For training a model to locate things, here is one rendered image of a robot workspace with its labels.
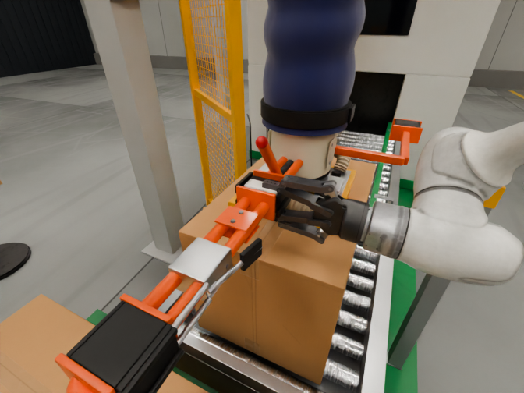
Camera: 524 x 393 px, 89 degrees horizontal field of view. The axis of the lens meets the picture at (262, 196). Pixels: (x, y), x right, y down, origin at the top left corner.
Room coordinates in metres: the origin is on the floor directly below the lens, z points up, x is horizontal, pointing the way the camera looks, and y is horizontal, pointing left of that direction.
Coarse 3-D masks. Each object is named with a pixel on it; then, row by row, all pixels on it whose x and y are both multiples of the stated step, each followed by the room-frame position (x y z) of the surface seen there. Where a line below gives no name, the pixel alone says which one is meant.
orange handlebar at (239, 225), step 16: (400, 144) 0.75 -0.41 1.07; (384, 160) 0.63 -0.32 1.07; (400, 160) 0.62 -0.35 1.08; (240, 208) 0.40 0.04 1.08; (256, 208) 0.40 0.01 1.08; (224, 224) 0.35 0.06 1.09; (240, 224) 0.35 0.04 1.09; (256, 224) 0.37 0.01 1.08; (208, 240) 0.32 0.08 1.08; (240, 240) 0.32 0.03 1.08; (160, 288) 0.23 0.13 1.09; (192, 288) 0.23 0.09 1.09; (160, 304) 0.21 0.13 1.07; (176, 304) 0.20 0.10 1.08; (80, 384) 0.12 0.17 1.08
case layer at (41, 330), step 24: (24, 312) 0.55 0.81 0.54; (48, 312) 0.55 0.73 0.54; (72, 312) 0.55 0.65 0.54; (0, 336) 0.47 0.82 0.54; (24, 336) 0.47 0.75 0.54; (48, 336) 0.47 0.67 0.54; (72, 336) 0.47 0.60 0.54; (0, 360) 0.40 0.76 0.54; (24, 360) 0.40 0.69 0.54; (48, 360) 0.40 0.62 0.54; (0, 384) 0.34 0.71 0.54; (24, 384) 0.34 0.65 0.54; (48, 384) 0.34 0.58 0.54; (168, 384) 0.34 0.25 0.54; (192, 384) 0.34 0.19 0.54
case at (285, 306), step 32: (352, 160) 0.90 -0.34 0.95; (224, 192) 0.68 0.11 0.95; (352, 192) 0.68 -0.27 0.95; (192, 224) 0.53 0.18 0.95; (288, 256) 0.42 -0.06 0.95; (320, 256) 0.42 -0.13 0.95; (352, 256) 0.42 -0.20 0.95; (224, 288) 0.45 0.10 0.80; (256, 288) 0.41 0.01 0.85; (288, 288) 0.38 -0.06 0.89; (320, 288) 0.35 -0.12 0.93; (224, 320) 0.46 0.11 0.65; (256, 320) 0.41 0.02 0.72; (288, 320) 0.38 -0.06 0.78; (320, 320) 0.34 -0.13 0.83; (256, 352) 0.41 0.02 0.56; (288, 352) 0.37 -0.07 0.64; (320, 352) 0.34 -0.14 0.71
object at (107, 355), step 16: (128, 304) 0.19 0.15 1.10; (144, 304) 0.19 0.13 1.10; (112, 320) 0.17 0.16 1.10; (128, 320) 0.17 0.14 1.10; (144, 320) 0.17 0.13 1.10; (160, 320) 0.17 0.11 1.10; (96, 336) 0.15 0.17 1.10; (112, 336) 0.15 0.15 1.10; (128, 336) 0.15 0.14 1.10; (144, 336) 0.15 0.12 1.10; (176, 336) 0.17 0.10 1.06; (80, 352) 0.14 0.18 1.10; (96, 352) 0.14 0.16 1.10; (112, 352) 0.14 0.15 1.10; (128, 352) 0.14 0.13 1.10; (64, 368) 0.13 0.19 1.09; (80, 368) 0.12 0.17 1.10; (96, 368) 0.12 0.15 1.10; (112, 368) 0.12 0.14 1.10; (128, 368) 0.12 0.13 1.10; (96, 384) 0.11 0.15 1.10; (112, 384) 0.11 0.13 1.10
